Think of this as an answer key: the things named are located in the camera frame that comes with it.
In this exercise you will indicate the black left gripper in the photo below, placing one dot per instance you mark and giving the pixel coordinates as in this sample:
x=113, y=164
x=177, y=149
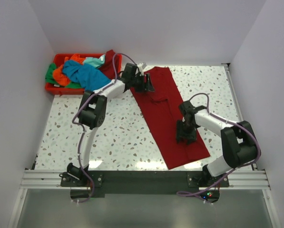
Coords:
x=141, y=77

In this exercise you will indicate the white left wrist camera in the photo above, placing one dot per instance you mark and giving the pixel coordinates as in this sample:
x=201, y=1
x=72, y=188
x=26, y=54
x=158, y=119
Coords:
x=141, y=66

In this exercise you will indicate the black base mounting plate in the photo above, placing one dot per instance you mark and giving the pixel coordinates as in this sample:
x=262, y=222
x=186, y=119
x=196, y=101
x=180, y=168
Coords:
x=138, y=182

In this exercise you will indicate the light teal t shirt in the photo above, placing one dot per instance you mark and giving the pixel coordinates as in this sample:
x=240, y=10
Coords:
x=95, y=62

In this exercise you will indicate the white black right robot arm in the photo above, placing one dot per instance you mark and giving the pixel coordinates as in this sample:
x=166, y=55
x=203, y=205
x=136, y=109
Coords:
x=239, y=145

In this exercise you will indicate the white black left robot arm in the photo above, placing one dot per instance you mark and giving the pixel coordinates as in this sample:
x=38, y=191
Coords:
x=92, y=112

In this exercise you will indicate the orange t shirt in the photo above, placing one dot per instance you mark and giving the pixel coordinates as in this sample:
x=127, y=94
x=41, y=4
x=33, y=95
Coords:
x=61, y=58

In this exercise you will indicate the dark red t shirt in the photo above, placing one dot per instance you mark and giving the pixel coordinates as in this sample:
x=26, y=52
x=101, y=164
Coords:
x=107, y=68
x=160, y=111

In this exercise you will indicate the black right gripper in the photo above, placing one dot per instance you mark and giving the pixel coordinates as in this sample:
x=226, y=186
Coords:
x=190, y=137

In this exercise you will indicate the red plastic bin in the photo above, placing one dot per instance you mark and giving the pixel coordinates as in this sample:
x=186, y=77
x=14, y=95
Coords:
x=54, y=88

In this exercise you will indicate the green t shirt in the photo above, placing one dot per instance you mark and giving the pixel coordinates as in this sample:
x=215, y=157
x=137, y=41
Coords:
x=55, y=76

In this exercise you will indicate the blue t shirt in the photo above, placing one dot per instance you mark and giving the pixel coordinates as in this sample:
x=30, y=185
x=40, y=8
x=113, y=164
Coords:
x=89, y=77

